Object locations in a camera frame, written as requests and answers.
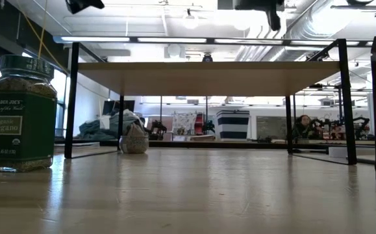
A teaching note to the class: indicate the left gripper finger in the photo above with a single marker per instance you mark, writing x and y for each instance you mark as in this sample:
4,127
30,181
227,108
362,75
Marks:
83,5

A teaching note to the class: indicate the black aluminium table frame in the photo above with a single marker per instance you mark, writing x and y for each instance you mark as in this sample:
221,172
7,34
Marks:
207,144

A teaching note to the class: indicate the brown cardboard sheet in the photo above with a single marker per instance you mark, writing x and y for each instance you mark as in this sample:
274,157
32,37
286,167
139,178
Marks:
314,158

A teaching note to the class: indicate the black ceiling camera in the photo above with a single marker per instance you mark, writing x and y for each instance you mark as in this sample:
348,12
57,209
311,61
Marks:
207,58

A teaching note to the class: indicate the black camera stand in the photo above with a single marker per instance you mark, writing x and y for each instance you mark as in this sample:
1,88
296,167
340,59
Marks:
339,100

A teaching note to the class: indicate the green-lidded oregano jar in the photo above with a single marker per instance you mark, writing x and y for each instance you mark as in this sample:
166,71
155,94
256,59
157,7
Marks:
19,130

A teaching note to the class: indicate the red chair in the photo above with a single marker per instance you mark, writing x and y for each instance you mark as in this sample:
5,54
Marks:
199,123

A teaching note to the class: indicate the patterned white cloth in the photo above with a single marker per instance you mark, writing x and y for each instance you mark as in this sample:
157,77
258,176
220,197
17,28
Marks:
183,122

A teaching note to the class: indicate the teal pile of clothes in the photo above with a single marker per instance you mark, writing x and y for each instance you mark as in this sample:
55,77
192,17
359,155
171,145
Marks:
93,130

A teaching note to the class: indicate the person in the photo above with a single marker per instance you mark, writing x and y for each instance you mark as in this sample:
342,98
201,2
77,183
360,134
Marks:
304,123

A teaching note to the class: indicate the black ceiling rail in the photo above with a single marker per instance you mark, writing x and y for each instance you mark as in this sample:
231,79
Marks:
356,6

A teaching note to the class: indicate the silver ventilation duct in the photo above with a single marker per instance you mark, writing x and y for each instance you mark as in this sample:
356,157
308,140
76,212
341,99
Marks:
304,26

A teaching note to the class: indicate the white navy striped bin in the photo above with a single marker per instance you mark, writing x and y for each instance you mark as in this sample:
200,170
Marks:
232,125

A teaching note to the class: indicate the round white ceiling lamp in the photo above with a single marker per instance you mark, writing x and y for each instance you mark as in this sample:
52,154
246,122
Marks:
190,22

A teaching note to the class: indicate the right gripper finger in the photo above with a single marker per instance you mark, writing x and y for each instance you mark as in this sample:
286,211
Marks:
274,19

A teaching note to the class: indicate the black monitor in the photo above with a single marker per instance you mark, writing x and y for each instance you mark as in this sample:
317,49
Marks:
109,106

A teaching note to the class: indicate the black background robot arm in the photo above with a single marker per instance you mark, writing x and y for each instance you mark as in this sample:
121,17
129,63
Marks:
359,123

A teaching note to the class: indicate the wooden shelf black metal frame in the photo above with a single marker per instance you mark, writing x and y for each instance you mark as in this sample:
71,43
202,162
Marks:
207,78

